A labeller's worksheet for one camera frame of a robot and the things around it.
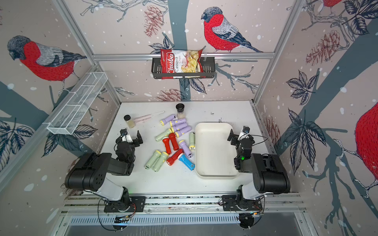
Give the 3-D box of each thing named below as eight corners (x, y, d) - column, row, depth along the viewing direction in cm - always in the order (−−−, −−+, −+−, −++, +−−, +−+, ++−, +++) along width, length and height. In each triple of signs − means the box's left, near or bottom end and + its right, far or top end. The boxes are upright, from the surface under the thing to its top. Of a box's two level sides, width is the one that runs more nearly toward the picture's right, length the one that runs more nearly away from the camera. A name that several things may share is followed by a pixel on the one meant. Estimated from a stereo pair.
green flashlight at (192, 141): (189, 149, 94) (189, 147, 92) (189, 134, 102) (189, 132, 100) (195, 149, 94) (195, 147, 92) (195, 134, 102) (195, 132, 100)
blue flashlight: (178, 158, 91) (177, 156, 89) (182, 154, 93) (182, 152, 90) (191, 171, 86) (191, 169, 83) (196, 166, 88) (196, 164, 85)
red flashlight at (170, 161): (165, 162, 89) (165, 160, 87) (179, 148, 95) (179, 146, 93) (170, 166, 87) (169, 165, 86) (184, 151, 94) (184, 150, 92)
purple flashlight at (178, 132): (177, 138, 100) (176, 136, 98) (174, 134, 102) (173, 131, 100) (191, 129, 105) (191, 127, 103) (188, 125, 107) (188, 123, 105)
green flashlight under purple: (157, 142, 98) (156, 140, 96) (154, 139, 100) (154, 137, 98) (173, 132, 103) (173, 130, 101) (171, 129, 105) (170, 127, 103)
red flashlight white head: (164, 155, 92) (164, 154, 90) (162, 139, 99) (162, 137, 97) (171, 154, 92) (171, 152, 90) (169, 138, 100) (168, 136, 98)
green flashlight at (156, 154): (144, 168, 87) (143, 166, 85) (156, 151, 94) (155, 149, 92) (150, 171, 86) (149, 169, 84) (161, 153, 93) (160, 152, 91)
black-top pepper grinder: (177, 119, 111) (175, 109, 102) (177, 113, 115) (176, 103, 106) (184, 119, 111) (183, 109, 102) (185, 113, 115) (184, 103, 106)
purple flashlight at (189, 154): (188, 159, 90) (188, 157, 88) (179, 143, 97) (178, 141, 95) (193, 156, 92) (193, 154, 89) (183, 141, 98) (183, 139, 96)
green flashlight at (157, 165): (151, 170, 86) (151, 168, 84) (163, 152, 93) (163, 151, 92) (157, 173, 85) (156, 171, 83) (168, 155, 92) (168, 153, 90)
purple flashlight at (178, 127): (172, 132, 103) (172, 130, 101) (171, 129, 105) (170, 127, 103) (188, 126, 106) (188, 124, 104) (186, 123, 109) (186, 120, 107)
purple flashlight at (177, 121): (170, 126, 106) (169, 125, 104) (169, 122, 108) (168, 120, 106) (186, 122, 108) (186, 121, 106) (184, 118, 110) (184, 117, 109)
